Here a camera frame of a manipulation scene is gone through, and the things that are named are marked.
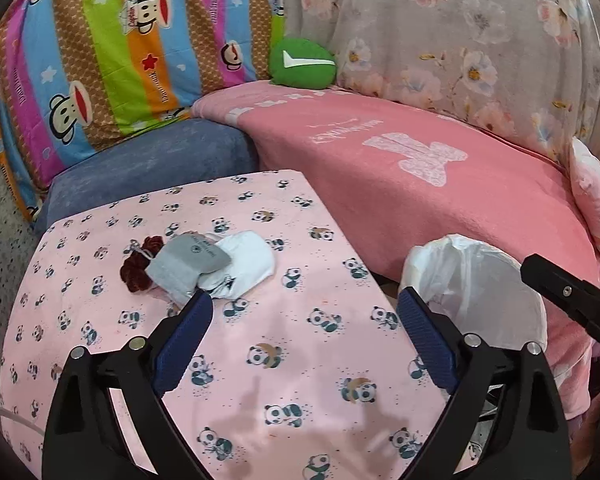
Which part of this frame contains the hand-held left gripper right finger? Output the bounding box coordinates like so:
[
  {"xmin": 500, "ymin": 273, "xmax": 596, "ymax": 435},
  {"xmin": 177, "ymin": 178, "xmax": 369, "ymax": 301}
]
[{"xmin": 397, "ymin": 286, "xmax": 573, "ymax": 480}]

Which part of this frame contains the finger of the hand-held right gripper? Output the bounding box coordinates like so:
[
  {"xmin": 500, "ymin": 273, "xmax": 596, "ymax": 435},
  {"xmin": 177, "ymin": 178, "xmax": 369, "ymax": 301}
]
[{"xmin": 520, "ymin": 254, "xmax": 600, "ymax": 356}]

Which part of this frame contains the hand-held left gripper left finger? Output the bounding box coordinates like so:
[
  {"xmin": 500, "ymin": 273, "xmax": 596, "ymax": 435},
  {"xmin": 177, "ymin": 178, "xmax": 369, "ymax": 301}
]
[{"xmin": 41, "ymin": 291, "xmax": 215, "ymax": 480}]

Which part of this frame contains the grey sock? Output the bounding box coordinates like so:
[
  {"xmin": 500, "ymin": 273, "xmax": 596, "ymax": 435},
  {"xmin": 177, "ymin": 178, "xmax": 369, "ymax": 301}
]
[{"xmin": 144, "ymin": 232, "xmax": 233, "ymax": 306}]

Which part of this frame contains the bin with white plastic bag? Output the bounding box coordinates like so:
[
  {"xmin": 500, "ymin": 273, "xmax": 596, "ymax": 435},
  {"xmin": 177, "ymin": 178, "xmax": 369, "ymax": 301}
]
[{"xmin": 399, "ymin": 233, "xmax": 548, "ymax": 361}]

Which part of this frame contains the white cloth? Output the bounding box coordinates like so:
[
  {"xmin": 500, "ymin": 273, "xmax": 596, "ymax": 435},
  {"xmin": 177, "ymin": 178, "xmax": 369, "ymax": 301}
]
[{"xmin": 197, "ymin": 230, "xmax": 276, "ymax": 301}]

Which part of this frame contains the dark red scrunchie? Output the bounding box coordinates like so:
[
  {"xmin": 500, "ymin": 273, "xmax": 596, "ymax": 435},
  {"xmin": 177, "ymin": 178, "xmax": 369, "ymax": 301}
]
[{"xmin": 120, "ymin": 235, "xmax": 168, "ymax": 293}]

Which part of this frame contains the pink panda print tablecloth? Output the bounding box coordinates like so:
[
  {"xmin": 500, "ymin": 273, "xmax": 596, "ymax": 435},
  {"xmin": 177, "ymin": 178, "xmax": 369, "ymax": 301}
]
[{"xmin": 0, "ymin": 170, "xmax": 486, "ymax": 480}]

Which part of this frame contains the pink floral pillow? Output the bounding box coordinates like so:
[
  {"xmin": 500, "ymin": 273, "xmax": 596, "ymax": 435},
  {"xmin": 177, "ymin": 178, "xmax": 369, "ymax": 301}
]
[{"xmin": 570, "ymin": 137, "xmax": 600, "ymax": 281}]

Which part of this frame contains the pink blanket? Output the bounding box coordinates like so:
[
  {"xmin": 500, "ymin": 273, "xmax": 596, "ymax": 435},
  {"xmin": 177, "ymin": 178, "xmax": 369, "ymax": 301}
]
[{"xmin": 192, "ymin": 80, "xmax": 600, "ymax": 421}]

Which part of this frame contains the blue sofa cushion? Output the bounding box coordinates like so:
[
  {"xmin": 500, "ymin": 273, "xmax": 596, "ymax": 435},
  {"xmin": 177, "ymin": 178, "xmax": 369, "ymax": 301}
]
[{"xmin": 32, "ymin": 117, "xmax": 261, "ymax": 236}]

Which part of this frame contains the green cushion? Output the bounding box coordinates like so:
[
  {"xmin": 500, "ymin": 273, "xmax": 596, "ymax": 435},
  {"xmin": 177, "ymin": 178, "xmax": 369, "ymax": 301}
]
[{"xmin": 269, "ymin": 36, "xmax": 337, "ymax": 90}]

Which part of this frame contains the colourful striped monkey print quilt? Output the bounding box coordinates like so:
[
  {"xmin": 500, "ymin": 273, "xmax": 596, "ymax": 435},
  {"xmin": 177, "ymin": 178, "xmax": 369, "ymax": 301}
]
[{"xmin": 0, "ymin": 0, "xmax": 288, "ymax": 221}]

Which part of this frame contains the grey floral blanket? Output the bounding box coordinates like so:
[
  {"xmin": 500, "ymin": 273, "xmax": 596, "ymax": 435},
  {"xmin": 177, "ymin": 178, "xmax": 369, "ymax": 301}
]
[{"xmin": 282, "ymin": 0, "xmax": 600, "ymax": 171}]

